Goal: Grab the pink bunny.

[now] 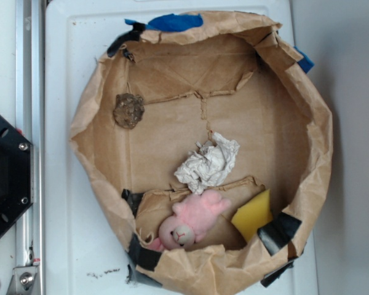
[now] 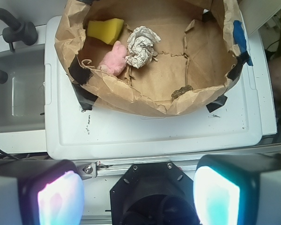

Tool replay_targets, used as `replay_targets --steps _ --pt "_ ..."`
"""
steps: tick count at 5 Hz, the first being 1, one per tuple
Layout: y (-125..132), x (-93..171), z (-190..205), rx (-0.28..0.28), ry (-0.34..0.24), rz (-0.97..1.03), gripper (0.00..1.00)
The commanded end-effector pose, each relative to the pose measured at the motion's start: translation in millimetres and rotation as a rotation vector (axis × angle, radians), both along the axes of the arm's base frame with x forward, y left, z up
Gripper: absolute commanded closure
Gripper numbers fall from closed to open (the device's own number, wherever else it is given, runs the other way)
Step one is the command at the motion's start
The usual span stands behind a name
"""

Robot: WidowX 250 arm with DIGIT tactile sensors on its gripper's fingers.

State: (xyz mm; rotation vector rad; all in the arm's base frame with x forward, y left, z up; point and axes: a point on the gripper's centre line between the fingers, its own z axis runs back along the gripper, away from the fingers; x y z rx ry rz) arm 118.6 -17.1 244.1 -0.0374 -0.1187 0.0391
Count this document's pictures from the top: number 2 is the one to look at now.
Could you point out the brown dirt clump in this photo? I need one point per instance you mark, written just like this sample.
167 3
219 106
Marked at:
181 91

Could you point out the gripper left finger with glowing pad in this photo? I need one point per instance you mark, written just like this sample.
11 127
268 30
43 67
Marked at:
40 192

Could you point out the yellow sponge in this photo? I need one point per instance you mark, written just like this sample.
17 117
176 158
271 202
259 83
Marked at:
107 31

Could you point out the crumpled white paper ball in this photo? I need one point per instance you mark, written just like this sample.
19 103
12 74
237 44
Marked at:
140 46

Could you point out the white sink basin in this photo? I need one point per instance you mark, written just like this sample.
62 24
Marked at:
22 97

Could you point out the blue tape piece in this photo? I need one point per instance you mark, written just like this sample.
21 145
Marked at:
239 38

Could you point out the black faucet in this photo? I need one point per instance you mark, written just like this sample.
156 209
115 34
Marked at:
17 30

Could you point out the brown paper bag tray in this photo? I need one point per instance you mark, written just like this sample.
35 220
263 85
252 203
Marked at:
197 48

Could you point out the pink plush bunny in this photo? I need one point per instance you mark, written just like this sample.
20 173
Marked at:
114 61

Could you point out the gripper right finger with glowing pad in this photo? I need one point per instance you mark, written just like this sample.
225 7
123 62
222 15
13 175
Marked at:
238 189

